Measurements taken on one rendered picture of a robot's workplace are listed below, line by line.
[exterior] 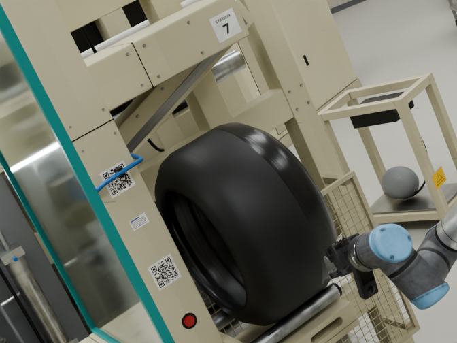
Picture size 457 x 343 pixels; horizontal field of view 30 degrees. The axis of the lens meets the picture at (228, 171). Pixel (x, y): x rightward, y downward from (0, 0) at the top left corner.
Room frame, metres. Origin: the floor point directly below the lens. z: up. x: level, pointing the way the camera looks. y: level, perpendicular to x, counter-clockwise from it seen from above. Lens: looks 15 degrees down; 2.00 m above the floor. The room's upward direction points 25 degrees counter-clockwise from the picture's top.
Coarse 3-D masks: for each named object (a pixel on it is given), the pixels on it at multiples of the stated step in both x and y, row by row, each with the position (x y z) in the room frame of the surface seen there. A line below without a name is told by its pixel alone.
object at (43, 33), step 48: (0, 0) 2.17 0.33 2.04; (48, 0) 2.21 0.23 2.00; (48, 48) 2.19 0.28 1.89; (48, 96) 2.17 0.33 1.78; (96, 96) 2.21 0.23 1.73; (96, 144) 2.19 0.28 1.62; (144, 192) 2.21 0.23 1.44; (144, 240) 2.19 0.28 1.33; (192, 288) 2.21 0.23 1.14; (192, 336) 2.19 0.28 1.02
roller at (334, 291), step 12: (336, 288) 2.29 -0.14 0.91; (312, 300) 2.27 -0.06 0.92; (324, 300) 2.27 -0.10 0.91; (300, 312) 2.24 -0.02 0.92; (312, 312) 2.25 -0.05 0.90; (276, 324) 2.23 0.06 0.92; (288, 324) 2.22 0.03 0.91; (300, 324) 2.23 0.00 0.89; (264, 336) 2.19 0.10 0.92; (276, 336) 2.19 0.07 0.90
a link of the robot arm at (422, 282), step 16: (416, 256) 1.79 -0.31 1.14; (432, 256) 1.82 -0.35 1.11; (400, 272) 1.77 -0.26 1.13; (416, 272) 1.76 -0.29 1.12; (432, 272) 1.77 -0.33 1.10; (400, 288) 1.78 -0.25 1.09; (416, 288) 1.76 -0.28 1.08; (432, 288) 1.75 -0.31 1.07; (448, 288) 1.77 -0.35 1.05; (416, 304) 1.77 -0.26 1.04; (432, 304) 1.75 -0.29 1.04
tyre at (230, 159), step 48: (192, 144) 2.37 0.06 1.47; (240, 144) 2.28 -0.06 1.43; (192, 192) 2.22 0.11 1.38; (240, 192) 2.15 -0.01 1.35; (288, 192) 2.16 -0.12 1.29; (192, 240) 2.61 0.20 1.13; (240, 240) 2.11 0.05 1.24; (288, 240) 2.12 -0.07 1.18; (336, 240) 2.22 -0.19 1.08; (240, 288) 2.51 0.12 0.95; (288, 288) 2.13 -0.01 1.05
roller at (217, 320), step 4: (220, 312) 2.46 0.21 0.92; (224, 312) 2.46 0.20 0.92; (216, 316) 2.45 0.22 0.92; (220, 316) 2.45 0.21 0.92; (224, 316) 2.45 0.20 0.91; (228, 316) 2.45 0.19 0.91; (216, 320) 2.44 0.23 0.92; (220, 320) 2.44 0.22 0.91; (224, 320) 2.44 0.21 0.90; (228, 320) 2.45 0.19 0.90; (232, 320) 2.45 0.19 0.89; (216, 324) 2.43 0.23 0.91; (220, 324) 2.43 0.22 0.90; (224, 324) 2.44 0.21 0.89; (220, 328) 2.44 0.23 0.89
